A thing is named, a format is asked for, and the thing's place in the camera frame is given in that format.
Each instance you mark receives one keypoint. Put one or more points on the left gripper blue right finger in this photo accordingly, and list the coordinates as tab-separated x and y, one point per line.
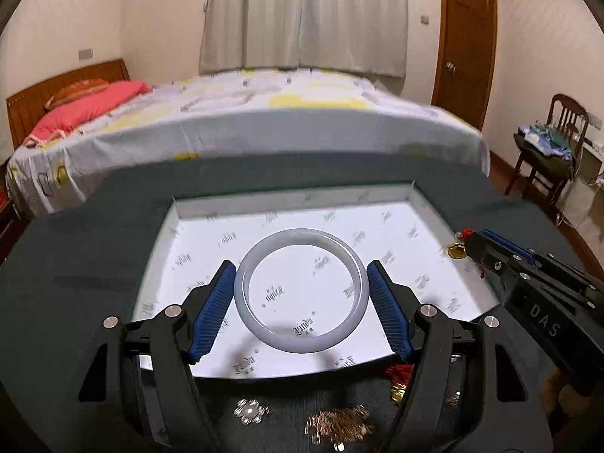
394	304

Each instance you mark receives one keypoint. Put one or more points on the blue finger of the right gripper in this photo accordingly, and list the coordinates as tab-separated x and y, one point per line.
514	249

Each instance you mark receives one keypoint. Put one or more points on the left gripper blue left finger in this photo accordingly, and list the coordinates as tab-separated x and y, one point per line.
206	307

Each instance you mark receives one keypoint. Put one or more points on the small red knot charm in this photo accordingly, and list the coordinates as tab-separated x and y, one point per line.
399	376

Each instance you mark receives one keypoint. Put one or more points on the red tassel gold coin charm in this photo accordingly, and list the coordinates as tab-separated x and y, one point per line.
457	249

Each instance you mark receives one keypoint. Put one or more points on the pearl flower brooch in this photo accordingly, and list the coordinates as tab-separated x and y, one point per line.
250	411

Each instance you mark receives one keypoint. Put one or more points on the white jade bangle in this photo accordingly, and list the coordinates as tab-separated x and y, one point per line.
301	290

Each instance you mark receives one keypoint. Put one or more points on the rose gold crystal brooch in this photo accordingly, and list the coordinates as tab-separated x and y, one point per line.
452	397

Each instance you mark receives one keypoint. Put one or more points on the person's right hand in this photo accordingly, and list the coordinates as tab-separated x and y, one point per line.
561	402

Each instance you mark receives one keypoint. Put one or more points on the clothes pile on chair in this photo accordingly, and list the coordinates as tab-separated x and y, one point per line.
547	149

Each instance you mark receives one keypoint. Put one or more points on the green white-lined tray box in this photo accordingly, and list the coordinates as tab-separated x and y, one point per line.
394	224

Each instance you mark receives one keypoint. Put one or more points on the dark wooden chair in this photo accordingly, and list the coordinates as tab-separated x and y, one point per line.
571	120

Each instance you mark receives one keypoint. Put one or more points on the dark grey table cloth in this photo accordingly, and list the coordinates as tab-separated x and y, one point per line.
78	375

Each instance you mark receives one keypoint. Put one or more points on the brown wooden door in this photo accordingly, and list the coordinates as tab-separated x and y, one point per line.
466	58

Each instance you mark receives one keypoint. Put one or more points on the bed with patterned sheet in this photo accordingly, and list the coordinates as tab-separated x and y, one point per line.
237	114

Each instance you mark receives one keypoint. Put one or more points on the pink pillow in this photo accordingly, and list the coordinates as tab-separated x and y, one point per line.
62	121

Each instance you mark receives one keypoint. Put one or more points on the orange cushion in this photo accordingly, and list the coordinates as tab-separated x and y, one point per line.
75	92

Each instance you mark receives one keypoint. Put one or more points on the grey window curtain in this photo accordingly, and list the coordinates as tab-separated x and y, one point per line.
368	37

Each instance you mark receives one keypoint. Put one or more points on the wooden headboard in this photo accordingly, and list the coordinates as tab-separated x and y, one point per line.
25	108

